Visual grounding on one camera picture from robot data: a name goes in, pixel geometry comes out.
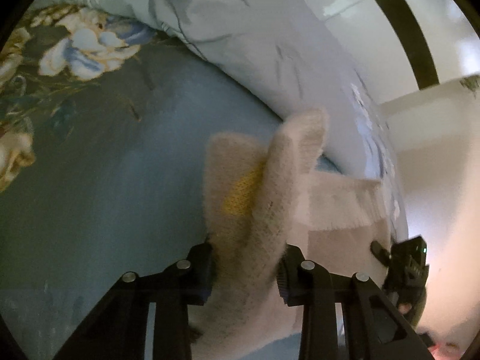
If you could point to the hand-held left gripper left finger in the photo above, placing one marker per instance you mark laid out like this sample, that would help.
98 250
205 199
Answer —
205 270

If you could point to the person's right hand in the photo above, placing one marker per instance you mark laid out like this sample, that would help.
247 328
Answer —
404 307

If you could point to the light blue daisy quilt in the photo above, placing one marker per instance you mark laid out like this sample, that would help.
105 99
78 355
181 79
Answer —
243 45

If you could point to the floral blue bedsheet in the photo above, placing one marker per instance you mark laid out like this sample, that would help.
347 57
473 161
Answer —
112 195

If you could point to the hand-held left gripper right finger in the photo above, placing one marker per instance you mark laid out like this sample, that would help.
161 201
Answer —
284 273

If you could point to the green plant wall decal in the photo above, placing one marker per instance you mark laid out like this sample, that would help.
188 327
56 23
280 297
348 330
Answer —
470 84

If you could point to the white wardrobe with black stripe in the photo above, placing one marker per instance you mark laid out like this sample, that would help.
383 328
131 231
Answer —
375 45

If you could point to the beige knitted sweater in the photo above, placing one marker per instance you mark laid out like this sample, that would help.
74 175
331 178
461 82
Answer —
243 213

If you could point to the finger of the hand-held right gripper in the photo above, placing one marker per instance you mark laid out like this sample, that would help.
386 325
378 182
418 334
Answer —
379 251

